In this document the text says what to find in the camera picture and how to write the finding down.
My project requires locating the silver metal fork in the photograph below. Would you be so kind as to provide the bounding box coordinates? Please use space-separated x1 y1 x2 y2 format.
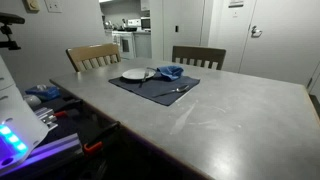
138 67 151 89

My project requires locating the white round plate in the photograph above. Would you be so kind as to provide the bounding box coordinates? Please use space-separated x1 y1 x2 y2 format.
121 67 157 81

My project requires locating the door sign plate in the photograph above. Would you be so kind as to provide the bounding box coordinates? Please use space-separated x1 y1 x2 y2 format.
228 0 245 9

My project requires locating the dark blue placemat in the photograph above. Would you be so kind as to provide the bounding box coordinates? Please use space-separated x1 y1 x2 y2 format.
108 71 201 107

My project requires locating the blue microfibre cloth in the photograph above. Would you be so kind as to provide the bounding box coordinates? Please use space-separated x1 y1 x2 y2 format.
156 65 185 82

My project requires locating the silver metal spoon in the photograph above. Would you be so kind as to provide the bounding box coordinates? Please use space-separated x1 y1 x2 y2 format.
153 84 190 99

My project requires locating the dark wooden slatted chair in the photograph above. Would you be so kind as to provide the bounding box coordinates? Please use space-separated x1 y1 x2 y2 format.
171 45 227 71

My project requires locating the white kitchen stove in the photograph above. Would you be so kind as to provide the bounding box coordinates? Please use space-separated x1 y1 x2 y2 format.
111 30 138 61

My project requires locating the microwave oven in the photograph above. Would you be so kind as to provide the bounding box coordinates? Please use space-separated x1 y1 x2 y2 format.
140 17 152 31

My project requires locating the light wooden slatted chair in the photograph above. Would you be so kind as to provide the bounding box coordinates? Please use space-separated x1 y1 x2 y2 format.
65 42 122 73

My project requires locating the blue crumpled bag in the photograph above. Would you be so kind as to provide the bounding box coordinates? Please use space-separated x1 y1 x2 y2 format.
25 84 62 102

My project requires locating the white door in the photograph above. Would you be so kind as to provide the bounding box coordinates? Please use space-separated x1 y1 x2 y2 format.
238 0 320 87

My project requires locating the black clamp with orange handle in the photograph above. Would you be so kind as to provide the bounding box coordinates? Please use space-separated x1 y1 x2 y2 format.
82 121 122 155

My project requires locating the black clamp with red handle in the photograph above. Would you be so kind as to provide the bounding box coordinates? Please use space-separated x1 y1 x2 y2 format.
53 98 84 119

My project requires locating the silver door lever handle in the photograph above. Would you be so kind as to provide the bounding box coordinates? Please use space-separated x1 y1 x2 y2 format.
250 25 263 38

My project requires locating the silver metal bracket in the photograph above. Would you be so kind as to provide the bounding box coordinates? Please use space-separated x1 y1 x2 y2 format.
34 107 59 132

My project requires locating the aluminium extrusion rail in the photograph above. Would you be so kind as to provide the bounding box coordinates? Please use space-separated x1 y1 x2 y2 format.
0 133 83 177

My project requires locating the white wall switch plate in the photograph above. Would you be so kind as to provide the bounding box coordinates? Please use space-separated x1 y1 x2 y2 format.
44 0 64 14

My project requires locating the beige wall thermostat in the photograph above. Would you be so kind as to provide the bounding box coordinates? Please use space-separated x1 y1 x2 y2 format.
25 0 41 13

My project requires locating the black camera on mount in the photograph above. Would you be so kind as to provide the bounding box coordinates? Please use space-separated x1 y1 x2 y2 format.
0 12 26 51

